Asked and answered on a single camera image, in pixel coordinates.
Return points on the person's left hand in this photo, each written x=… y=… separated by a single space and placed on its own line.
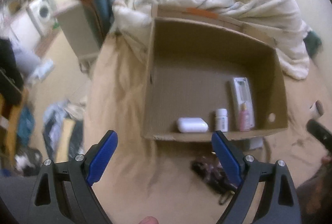
x=149 y=220

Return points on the brown cardboard box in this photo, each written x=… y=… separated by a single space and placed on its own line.
x=193 y=54

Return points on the person's right hand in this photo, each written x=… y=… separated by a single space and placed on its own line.
x=314 y=195

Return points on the white earbuds case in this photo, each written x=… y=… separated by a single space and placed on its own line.
x=192 y=125

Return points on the brown lid cream jar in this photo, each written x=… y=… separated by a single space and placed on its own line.
x=316 y=110

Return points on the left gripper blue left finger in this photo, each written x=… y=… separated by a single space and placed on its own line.
x=63 y=191

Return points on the black jacket on chair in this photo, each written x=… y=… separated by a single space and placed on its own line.
x=11 y=80

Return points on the white pill bottle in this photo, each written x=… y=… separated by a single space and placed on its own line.
x=221 y=120

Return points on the cream patterned duvet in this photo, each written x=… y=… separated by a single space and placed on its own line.
x=279 y=19

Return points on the tabby and white cat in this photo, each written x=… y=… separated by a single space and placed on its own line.
x=28 y=161

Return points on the green cloth at bedside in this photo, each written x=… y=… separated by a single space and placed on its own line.
x=312 y=43

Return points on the white remote control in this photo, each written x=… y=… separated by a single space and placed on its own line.
x=241 y=97

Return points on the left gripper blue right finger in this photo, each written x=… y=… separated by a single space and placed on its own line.
x=279 y=201

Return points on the white washing machine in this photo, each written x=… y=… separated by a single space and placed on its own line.
x=42 y=15

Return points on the black flashlight with strap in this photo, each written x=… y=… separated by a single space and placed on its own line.
x=213 y=175

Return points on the teal pillow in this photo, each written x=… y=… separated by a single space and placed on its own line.
x=99 y=16

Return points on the beige bedside cabinet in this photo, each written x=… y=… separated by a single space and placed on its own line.
x=81 y=29

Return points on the grey bag on floor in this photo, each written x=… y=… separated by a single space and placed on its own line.
x=26 y=60

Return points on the pink perfume bottle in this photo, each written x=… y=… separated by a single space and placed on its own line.
x=244 y=118

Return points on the white power adapter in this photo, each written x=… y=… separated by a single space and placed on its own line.
x=253 y=143

